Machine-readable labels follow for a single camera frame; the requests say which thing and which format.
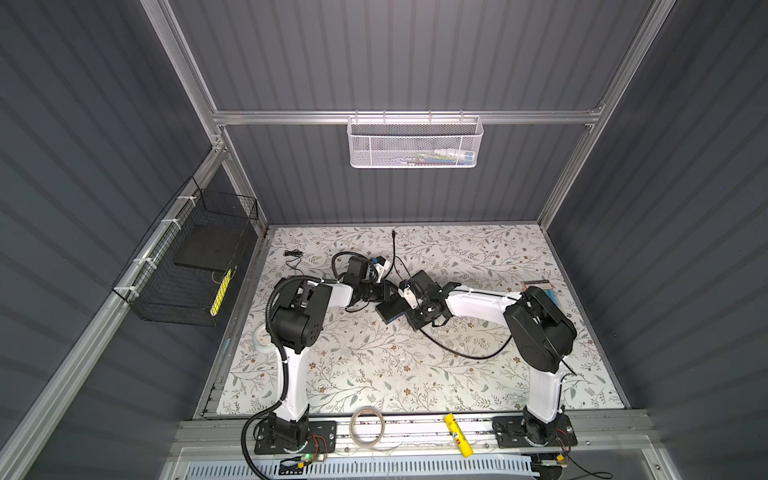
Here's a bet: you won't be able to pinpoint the black ethernet cable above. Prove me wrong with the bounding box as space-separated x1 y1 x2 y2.
383 229 515 362

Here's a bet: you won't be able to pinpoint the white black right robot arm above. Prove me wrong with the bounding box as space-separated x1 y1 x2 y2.
399 278 577 424

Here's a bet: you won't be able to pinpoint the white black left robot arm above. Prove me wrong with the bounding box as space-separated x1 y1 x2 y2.
265 275 398 427

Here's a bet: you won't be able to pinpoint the coloured marker pack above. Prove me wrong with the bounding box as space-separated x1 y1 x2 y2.
521 279 559 305

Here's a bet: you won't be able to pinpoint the yellow glue stick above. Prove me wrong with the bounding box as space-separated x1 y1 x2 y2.
444 413 474 458

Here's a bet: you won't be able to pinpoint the yellow marker in black basket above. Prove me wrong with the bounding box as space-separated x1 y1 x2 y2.
209 269 233 317

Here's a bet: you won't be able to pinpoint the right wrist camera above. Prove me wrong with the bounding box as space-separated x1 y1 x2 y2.
398 270 442 309

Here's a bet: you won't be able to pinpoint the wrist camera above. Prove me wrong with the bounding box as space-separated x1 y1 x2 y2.
398 270 442 309
343 255 392 286

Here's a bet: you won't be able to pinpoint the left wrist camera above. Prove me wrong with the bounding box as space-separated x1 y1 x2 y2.
343 255 392 286

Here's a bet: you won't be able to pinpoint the thin black adapter cable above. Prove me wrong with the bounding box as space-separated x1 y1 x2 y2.
283 248 307 283

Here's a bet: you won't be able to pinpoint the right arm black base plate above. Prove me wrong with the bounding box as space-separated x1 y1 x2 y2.
491 411 578 448

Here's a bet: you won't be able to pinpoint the white wire mesh basket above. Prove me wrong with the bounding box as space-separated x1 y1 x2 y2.
346 115 484 169

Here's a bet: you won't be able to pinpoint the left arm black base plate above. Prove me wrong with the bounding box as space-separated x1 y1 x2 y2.
252 418 338 455

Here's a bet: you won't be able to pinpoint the clear tape ring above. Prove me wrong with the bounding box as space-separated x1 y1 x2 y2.
349 406 387 450

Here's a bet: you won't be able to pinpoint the black wire mesh basket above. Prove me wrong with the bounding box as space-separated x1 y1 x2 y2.
113 181 259 327

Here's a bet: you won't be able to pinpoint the black corrugated cable conduit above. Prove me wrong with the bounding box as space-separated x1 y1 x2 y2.
239 250 361 480

